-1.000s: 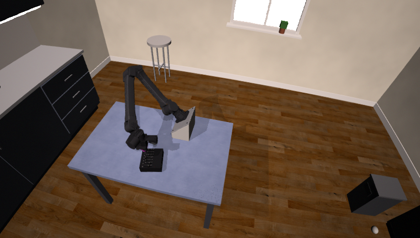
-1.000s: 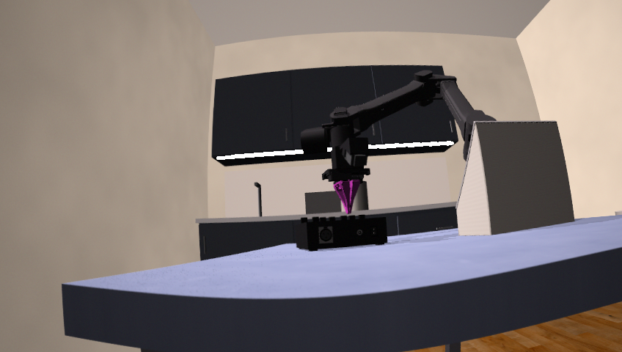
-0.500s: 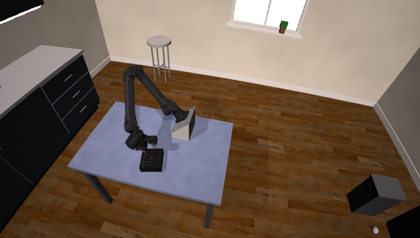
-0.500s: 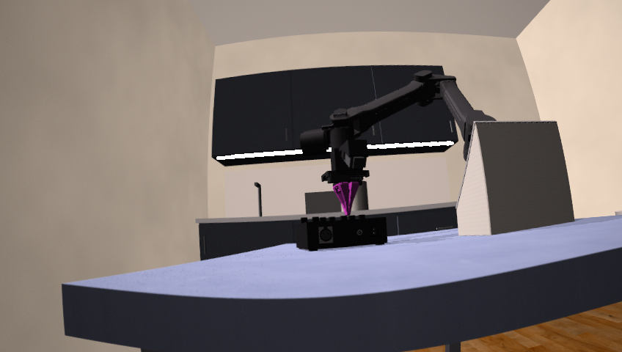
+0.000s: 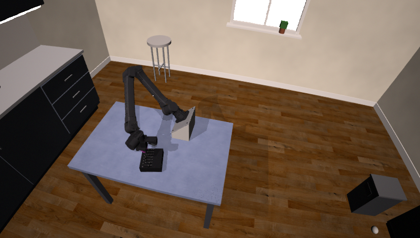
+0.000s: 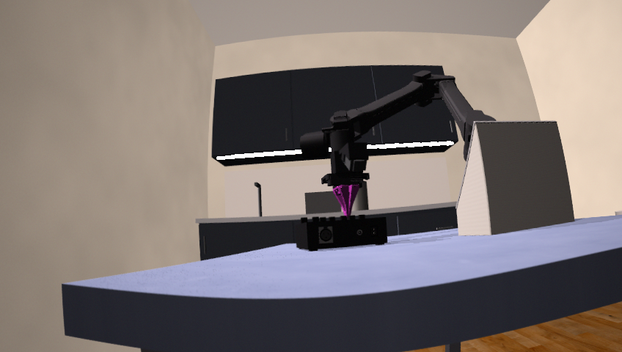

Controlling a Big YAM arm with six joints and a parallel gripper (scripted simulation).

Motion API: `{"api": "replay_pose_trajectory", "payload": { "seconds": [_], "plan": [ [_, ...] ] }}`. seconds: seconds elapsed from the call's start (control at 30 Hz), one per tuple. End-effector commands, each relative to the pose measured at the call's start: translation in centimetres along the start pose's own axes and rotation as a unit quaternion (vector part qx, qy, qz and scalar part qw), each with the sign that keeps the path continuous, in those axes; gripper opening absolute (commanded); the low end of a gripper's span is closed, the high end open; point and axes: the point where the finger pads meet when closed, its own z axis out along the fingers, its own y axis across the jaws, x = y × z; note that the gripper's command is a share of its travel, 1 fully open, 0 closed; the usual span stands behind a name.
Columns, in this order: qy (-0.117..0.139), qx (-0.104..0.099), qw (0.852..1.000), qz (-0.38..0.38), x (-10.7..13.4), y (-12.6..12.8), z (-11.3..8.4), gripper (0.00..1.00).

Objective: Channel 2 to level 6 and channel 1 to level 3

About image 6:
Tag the black lighting desk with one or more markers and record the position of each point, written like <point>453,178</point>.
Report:
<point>330,234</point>

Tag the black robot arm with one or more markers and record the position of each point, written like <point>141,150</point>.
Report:
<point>352,156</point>

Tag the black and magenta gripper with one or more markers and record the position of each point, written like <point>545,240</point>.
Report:
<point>345,187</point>

